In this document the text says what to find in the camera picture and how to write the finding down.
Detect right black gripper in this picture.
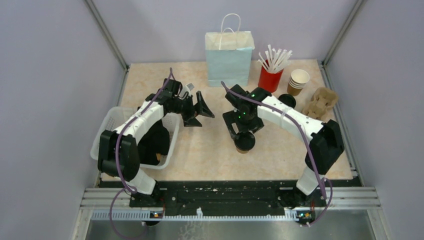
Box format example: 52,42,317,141
223,108,264,141

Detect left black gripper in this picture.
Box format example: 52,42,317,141
172,91,215,127

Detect black plastic cup lid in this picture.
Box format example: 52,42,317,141
234,132,256,150

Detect brown paper coffee cup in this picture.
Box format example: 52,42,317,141
236,146,251,154

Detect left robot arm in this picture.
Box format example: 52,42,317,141
97,78,215,207

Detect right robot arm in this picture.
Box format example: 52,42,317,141
222,84,345,206

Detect black cloth in basket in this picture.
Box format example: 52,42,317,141
137,120,170,166

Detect stack of black lids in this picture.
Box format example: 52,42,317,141
278,93,297,108

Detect red ribbed straw cup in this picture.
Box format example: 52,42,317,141
258,66,284,93

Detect light blue paper bag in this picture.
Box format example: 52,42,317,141
204,13,255,87

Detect stacked brown paper cups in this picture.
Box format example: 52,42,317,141
287,69,310,96

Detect white wrapped straws bundle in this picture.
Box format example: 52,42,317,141
258,44,293,74

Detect cardboard cup carrier tray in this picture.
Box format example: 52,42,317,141
301,87,339,120

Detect clear plastic basket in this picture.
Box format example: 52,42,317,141
90,106,181,170

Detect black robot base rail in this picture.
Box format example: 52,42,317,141
97,179,362,220

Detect white toothed cable rail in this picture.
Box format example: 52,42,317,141
91,208,299,222

